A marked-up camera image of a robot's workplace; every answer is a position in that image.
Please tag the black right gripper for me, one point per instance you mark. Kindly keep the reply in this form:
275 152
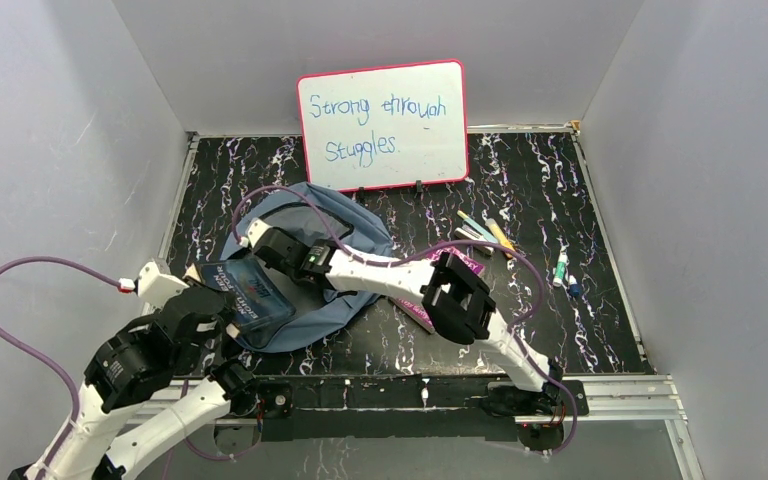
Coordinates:
291 238

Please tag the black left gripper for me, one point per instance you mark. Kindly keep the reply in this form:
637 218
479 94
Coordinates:
213 302

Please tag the dark blue Nineteen Eighty-Four book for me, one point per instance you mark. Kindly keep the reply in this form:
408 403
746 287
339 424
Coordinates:
261 309

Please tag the blue student backpack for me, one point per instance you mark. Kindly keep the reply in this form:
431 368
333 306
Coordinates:
310 213

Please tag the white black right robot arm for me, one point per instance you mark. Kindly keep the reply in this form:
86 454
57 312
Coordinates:
331 267

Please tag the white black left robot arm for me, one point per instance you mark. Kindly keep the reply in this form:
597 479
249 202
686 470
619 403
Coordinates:
125 372

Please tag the purple Treehouse book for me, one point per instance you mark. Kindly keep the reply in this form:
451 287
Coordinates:
453 297

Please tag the pink framed whiteboard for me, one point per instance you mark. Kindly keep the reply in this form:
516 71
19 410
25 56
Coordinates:
385 127

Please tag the yellow highlighter pen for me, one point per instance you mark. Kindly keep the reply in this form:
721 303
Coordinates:
500 236

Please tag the green white glue stick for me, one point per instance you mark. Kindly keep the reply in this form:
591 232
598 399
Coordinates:
560 273

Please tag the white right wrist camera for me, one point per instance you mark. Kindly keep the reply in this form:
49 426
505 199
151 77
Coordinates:
253 233

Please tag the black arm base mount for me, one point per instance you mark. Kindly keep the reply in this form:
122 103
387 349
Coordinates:
286 408

